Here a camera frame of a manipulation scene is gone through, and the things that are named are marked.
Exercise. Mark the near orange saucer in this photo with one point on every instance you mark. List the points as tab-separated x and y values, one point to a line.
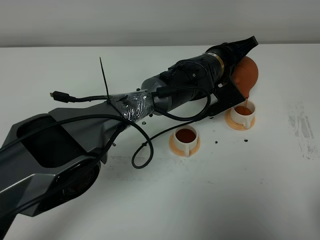
184	149

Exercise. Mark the brown clay teapot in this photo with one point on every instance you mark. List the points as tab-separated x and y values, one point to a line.
245	76

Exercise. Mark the black cable tie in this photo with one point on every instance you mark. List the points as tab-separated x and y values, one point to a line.
104	77

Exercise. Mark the far white teacup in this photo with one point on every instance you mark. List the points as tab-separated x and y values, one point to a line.
246	108

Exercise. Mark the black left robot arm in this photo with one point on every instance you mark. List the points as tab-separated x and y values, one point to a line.
52	158

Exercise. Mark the white teacup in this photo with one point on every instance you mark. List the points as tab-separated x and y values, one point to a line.
186	133
246	108

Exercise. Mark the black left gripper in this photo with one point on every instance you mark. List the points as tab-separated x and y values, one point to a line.
223	58

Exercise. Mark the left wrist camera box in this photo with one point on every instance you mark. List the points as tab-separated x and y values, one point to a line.
227	96

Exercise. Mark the near white teacup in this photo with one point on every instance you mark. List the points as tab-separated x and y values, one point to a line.
186	133

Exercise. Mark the orange saucer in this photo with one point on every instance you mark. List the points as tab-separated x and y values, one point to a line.
184	149
239	122

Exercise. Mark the far orange saucer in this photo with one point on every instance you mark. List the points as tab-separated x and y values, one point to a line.
239	122

